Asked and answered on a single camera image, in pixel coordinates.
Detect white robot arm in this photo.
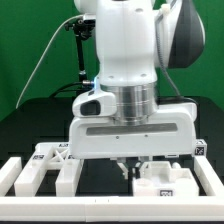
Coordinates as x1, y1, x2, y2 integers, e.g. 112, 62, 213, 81
69, 0, 205, 159

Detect white tagged cube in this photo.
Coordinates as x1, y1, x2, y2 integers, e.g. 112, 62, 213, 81
195, 139, 207, 156

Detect grey camera on stand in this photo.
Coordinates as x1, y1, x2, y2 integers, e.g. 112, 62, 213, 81
83, 13, 96, 24

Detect white chair seat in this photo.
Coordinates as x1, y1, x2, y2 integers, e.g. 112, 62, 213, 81
132, 161, 199, 197

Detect black camera stand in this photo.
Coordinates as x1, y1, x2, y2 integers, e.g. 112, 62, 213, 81
65, 18, 95, 95

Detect white chair back frame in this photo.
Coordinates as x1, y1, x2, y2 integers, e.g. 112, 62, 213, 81
14, 142, 84, 197

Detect black cables at base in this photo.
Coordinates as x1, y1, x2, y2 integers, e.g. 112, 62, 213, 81
48, 79, 98, 99

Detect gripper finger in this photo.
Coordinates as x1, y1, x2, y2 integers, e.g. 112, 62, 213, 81
138, 156, 151, 177
116, 158, 129, 180

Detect white camera cable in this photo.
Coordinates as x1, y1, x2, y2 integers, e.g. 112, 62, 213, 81
15, 14, 85, 110

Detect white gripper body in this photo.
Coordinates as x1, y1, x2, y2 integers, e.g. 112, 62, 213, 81
69, 103, 197, 159

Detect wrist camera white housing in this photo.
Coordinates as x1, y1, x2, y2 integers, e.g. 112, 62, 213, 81
72, 90, 117, 117

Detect white U-shaped fence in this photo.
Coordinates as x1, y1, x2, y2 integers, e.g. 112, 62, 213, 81
0, 156, 224, 222

